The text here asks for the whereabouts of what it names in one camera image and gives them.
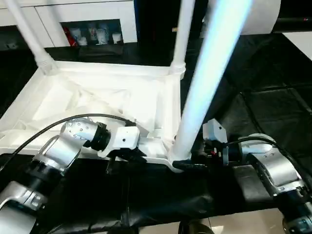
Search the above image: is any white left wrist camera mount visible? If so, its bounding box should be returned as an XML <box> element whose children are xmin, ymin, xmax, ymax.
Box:
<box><xmin>97</xmin><ymin>126</ymin><xmax>141</xmax><ymax>159</ymax></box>

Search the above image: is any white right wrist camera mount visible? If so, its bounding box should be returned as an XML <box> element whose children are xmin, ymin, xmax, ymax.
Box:
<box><xmin>202</xmin><ymin>118</ymin><xmax>230</xmax><ymax>167</ymax></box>

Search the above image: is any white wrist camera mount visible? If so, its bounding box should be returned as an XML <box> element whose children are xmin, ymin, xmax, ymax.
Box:
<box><xmin>202</xmin><ymin>118</ymin><xmax>230</xmax><ymax>167</ymax></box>
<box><xmin>97</xmin><ymin>126</ymin><xmax>141</xmax><ymax>159</ymax></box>

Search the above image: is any red box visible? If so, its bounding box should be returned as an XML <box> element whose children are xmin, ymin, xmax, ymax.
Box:
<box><xmin>64</xmin><ymin>27</ymin><xmax>74</xmax><ymax>47</ymax></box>

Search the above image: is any white plastic table top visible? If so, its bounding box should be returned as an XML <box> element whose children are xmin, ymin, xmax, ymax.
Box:
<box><xmin>0</xmin><ymin>60</ymin><xmax>196</xmax><ymax>174</ymax></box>

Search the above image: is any white cabinet with glass doors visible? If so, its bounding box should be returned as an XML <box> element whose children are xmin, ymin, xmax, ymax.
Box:
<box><xmin>0</xmin><ymin>0</ymin><xmax>137</xmax><ymax>49</ymax></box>

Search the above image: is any white plastic table leg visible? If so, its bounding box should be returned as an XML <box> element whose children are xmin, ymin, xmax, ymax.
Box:
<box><xmin>170</xmin><ymin>0</ymin><xmax>254</xmax><ymax>162</ymax></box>
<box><xmin>169</xmin><ymin>0</ymin><xmax>196</xmax><ymax>75</ymax></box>
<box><xmin>3</xmin><ymin>0</ymin><xmax>59</xmax><ymax>74</ymax></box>

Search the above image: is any black box with gold label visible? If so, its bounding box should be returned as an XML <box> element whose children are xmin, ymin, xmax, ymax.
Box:
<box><xmin>135</xmin><ymin>0</ymin><xmax>210</xmax><ymax>66</ymax></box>

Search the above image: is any black right robot foot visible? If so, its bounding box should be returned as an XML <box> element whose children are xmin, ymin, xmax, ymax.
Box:
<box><xmin>178</xmin><ymin>220</ymin><xmax>213</xmax><ymax>234</ymax></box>

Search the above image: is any black device with red light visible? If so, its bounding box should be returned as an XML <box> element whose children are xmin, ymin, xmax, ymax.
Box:
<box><xmin>277</xmin><ymin>16</ymin><xmax>312</xmax><ymax>33</ymax></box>

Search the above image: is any black work mat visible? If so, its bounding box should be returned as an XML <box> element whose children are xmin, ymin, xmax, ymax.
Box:
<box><xmin>0</xmin><ymin>31</ymin><xmax>312</xmax><ymax>231</ymax></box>

